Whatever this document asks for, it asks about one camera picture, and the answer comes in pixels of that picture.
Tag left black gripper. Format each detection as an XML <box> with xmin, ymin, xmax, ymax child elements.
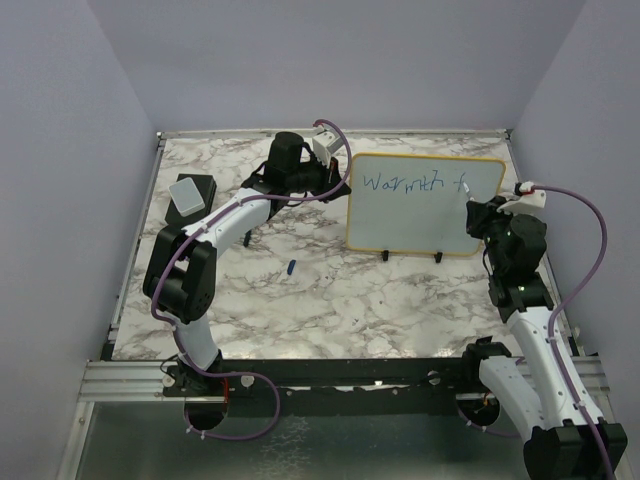
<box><xmin>287</xmin><ymin>151</ymin><xmax>351</xmax><ymax>204</ymax></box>

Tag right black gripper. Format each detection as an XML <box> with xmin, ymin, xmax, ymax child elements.
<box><xmin>467</xmin><ymin>195</ymin><xmax>527</xmax><ymax>273</ymax></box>

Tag yellow framed whiteboard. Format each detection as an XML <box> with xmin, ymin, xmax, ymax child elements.
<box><xmin>346</xmin><ymin>152</ymin><xmax>507</xmax><ymax>257</ymax></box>

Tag blue marker cap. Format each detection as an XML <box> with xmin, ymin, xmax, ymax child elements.
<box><xmin>287</xmin><ymin>259</ymin><xmax>297</xmax><ymax>276</ymax></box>

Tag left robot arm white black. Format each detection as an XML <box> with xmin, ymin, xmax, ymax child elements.
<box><xmin>143</xmin><ymin>127</ymin><xmax>351</xmax><ymax>395</ymax></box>

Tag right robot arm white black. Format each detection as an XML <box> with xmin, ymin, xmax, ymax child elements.
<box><xmin>459</xmin><ymin>196</ymin><xmax>628</xmax><ymax>479</ymax></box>

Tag grey whiteboard eraser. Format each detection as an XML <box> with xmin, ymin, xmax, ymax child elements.
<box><xmin>169</xmin><ymin>177</ymin><xmax>205</xmax><ymax>217</ymax></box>

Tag black box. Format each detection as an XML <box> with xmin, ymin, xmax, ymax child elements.
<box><xmin>165</xmin><ymin>173</ymin><xmax>217</xmax><ymax>228</ymax></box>

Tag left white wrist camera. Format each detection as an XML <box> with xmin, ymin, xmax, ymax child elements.
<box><xmin>311</xmin><ymin>127</ymin><xmax>344</xmax><ymax>167</ymax></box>

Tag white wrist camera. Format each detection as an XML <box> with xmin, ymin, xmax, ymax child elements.
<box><xmin>497</xmin><ymin>181</ymin><xmax>546</xmax><ymax>215</ymax></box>
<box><xmin>311</xmin><ymin>127</ymin><xmax>344</xmax><ymax>167</ymax></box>

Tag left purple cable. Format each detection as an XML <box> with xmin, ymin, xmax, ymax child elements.
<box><xmin>150</xmin><ymin>118</ymin><xmax>352</xmax><ymax>442</ymax></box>

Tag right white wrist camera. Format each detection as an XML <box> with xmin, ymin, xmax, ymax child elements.
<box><xmin>497</xmin><ymin>181</ymin><xmax>546</xmax><ymax>215</ymax></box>

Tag blue handled pliers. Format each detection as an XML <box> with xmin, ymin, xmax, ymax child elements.
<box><xmin>243</xmin><ymin>230</ymin><xmax>252</xmax><ymax>248</ymax></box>

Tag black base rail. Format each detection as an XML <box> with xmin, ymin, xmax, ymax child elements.
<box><xmin>163</xmin><ymin>357</ymin><xmax>489</xmax><ymax>417</ymax></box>

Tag aluminium extrusion rail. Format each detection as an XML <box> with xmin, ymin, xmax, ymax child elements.
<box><xmin>78</xmin><ymin>361</ymin><xmax>164</xmax><ymax>403</ymax></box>

